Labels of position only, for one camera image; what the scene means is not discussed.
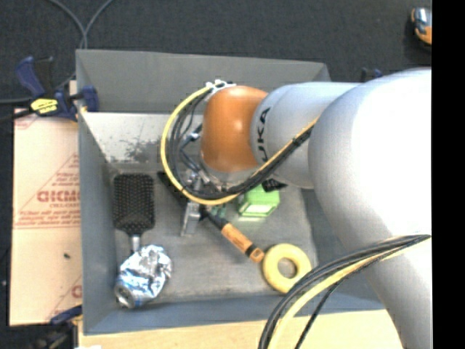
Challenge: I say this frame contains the black tool with wooden handle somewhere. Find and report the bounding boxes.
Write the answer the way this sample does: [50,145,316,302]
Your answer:
[157,171,266,264]

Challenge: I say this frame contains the black hairbrush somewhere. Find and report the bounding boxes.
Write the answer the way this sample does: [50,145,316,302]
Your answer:
[112,172,157,254]

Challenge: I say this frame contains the grey metal bin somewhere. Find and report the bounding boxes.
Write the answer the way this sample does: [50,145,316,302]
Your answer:
[75,49,387,336]

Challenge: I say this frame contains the yellow ring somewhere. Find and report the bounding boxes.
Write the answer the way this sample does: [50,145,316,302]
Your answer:
[261,243,313,294]

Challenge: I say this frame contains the green box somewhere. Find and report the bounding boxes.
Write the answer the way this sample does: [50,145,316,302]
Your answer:
[237,184,281,218]

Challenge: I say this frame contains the brown cardboard board red print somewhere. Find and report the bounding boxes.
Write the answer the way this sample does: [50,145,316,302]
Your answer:
[8,108,83,327]

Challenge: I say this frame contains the crushed blue and silver can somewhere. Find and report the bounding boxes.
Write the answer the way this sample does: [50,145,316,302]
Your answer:
[113,244,174,310]

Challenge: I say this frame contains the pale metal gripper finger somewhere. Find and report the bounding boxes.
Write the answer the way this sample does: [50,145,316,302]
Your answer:
[179,209,193,237]
[187,201,203,233]

